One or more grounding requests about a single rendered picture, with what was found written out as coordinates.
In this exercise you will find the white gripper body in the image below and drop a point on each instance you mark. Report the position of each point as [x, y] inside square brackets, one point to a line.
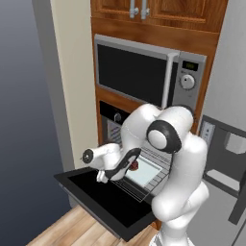
[102, 176]

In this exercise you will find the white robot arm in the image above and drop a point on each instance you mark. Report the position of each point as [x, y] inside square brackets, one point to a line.
[185, 166]

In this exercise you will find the black oven door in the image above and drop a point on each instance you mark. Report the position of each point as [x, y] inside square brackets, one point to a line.
[105, 198]

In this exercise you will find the dark red cake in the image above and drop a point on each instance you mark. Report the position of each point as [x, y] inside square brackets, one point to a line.
[135, 165]

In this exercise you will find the black oven knob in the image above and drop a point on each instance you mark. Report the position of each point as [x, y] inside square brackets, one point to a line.
[117, 117]

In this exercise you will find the black microwave door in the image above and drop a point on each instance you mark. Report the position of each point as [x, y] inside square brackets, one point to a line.
[131, 75]

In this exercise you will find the silver microwave oven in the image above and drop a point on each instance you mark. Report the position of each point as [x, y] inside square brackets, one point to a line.
[189, 96]

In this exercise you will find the wooden oven cabinet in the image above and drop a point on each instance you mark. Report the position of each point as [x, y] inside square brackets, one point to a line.
[153, 33]

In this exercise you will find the wooden cupboard door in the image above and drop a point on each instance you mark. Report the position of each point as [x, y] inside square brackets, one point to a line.
[185, 12]
[110, 8]

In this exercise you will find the pale baking tray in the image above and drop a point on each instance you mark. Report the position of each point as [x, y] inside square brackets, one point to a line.
[144, 173]

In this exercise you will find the white microwave knob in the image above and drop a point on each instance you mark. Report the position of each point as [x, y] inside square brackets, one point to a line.
[187, 81]

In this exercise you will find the grey fridge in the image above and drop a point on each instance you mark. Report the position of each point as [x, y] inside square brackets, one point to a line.
[224, 80]

